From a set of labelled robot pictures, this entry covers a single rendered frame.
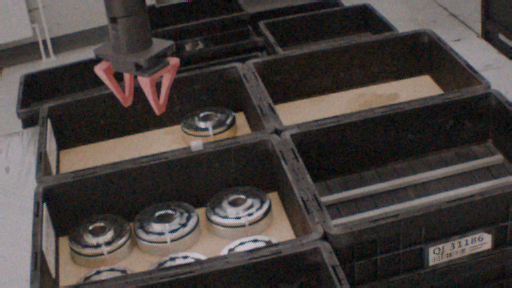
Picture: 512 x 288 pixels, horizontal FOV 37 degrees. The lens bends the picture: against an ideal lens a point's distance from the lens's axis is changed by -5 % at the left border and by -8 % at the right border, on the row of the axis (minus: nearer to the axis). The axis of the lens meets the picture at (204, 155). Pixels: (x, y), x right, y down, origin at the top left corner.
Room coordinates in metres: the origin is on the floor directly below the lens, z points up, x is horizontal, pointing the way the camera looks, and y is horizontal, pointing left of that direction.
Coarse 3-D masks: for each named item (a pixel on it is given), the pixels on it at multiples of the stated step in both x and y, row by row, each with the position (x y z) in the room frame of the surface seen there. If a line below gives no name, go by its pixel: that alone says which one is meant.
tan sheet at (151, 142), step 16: (240, 112) 1.42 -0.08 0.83; (176, 128) 1.40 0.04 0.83; (240, 128) 1.36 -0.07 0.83; (96, 144) 1.40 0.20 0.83; (112, 144) 1.39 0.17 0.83; (128, 144) 1.37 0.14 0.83; (144, 144) 1.36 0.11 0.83; (160, 144) 1.35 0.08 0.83; (176, 144) 1.34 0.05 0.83; (64, 160) 1.36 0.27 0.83; (80, 160) 1.35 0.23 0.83; (96, 160) 1.34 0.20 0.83; (112, 160) 1.32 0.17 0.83
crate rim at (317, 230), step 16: (224, 144) 1.13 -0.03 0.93; (240, 144) 1.12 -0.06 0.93; (256, 144) 1.12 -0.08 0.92; (272, 144) 1.11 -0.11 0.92; (144, 160) 1.12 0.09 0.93; (160, 160) 1.12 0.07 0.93; (176, 160) 1.11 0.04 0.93; (288, 160) 1.05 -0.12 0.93; (80, 176) 1.11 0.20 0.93; (96, 176) 1.11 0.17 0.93; (288, 176) 1.00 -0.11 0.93; (304, 192) 0.95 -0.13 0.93; (304, 208) 0.91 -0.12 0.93; (320, 224) 0.87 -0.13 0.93; (32, 240) 0.95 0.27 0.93; (288, 240) 0.85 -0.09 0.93; (304, 240) 0.84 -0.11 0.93; (320, 240) 0.84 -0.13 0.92; (32, 256) 0.91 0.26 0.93; (224, 256) 0.84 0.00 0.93; (240, 256) 0.84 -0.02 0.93; (32, 272) 0.87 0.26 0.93; (144, 272) 0.84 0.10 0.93; (160, 272) 0.83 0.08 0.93
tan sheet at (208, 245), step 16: (272, 208) 1.08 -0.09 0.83; (272, 224) 1.03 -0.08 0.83; (288, 224) 1.02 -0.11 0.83; (64, 240) 1.09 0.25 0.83; (208, 240) 1.02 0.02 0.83; (224, 240) 1.01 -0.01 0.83; (64, 256) 1.04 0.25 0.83; (128, 256) 1.02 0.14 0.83; (144, 256) 1.01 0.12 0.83; (160, 256) 1.00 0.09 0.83; (208, 256) 0.98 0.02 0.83; (64, 272) 1.00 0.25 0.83; (80, 272) 0.99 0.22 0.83
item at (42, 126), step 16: (240, 64) 1.42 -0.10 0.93; (160, 80) 1.42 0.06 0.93; (80, 96) 1.42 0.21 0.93; (96, 96) 1.41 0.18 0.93; (256, 96) 1.28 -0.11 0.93; (272, 128) 1.15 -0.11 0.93; (208, 144) 1.14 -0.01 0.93; (128, 160) 1.13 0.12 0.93; (48, 176) 1.13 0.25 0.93; (64, 176) 1.12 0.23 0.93
